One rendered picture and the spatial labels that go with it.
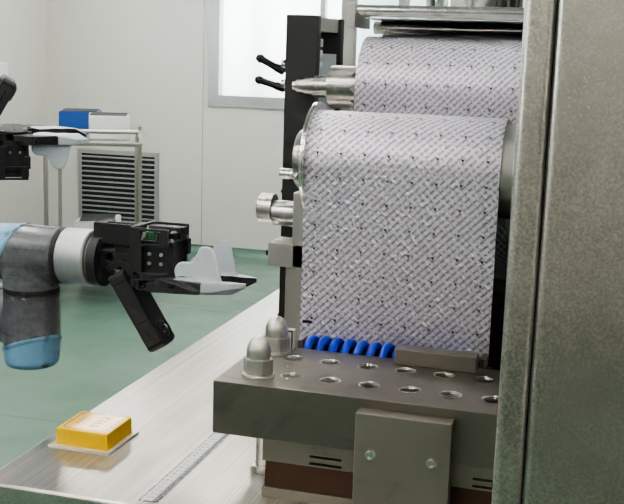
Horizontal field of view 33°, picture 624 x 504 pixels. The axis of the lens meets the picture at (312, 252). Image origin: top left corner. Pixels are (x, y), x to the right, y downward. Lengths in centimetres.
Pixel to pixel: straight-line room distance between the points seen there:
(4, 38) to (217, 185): 169
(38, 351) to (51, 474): 24
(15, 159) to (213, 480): 78
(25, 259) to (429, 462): 61
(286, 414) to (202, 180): 626
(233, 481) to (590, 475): 85
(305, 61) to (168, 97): 581
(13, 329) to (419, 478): 61
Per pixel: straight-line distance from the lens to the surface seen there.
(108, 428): 134
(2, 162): 183
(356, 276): 130
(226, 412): 118
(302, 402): 114
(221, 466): 129
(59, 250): 141
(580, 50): 40
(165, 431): 140
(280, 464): 119
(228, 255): 138
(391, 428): 111
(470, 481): 114
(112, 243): 139
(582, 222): 41
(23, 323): 145
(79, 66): 772
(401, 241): 128
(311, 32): 164
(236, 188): 730
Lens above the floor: 138
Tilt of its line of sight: 10 degrees down
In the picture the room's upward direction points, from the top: 2 degrees clockwise
